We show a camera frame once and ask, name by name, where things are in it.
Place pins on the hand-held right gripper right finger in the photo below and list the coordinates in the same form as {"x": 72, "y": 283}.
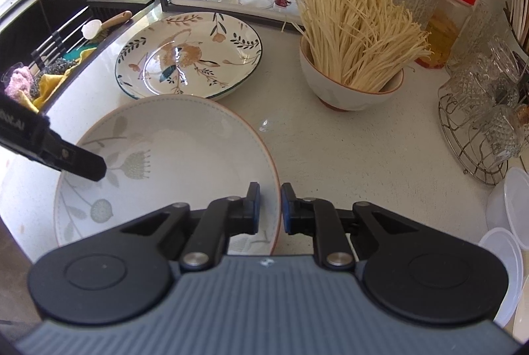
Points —
{"x": 286, "y": 211}

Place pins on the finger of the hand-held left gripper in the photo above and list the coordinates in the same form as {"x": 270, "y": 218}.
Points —
{"x": 82, "y": 164}

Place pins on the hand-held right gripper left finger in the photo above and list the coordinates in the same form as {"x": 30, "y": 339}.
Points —
{"x": 255, "y": 211}

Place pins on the cream leaf-pattern plate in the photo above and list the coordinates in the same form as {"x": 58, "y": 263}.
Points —
{"x": 173, "y": 148}

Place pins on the translucent plastic bowl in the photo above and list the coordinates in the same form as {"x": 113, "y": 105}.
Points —
{"x": 510, "y": 206}
{"x": 502, "y": 276}

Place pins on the pink cloth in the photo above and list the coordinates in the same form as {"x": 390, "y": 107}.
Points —
{"x": 18, "y": 84}

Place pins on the yellow cloth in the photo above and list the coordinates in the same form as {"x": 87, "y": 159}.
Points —
{"x": 49, "y": 90}

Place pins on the steel wool scourer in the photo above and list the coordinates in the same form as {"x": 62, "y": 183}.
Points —
{"x": 58, "y": 69}

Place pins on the dark kitchen sink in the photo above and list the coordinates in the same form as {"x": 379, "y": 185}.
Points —
{"x": 62, "y": 16}

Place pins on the white ceramic bowl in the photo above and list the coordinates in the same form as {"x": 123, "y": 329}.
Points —
{"x": 355, "y": 98}

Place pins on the floral plate with green rim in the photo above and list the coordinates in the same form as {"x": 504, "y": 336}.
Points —
{"x": 186, "y": 57}

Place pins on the cut crystal glass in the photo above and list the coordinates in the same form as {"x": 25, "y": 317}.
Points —
{"x": 504, "y": 65}
{"x": 498, "y": 136}
{"x": 467, "y": 86}

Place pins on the red-lidded plastic jar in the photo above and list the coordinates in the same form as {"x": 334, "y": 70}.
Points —
{"x": 448, "y": 28}

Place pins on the tall clear glass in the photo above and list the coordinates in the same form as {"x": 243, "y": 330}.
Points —
{"x": 475, "y": 36}

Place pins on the chopstick holder box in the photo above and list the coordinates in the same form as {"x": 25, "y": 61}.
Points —
{"x": 518, "y": 7}

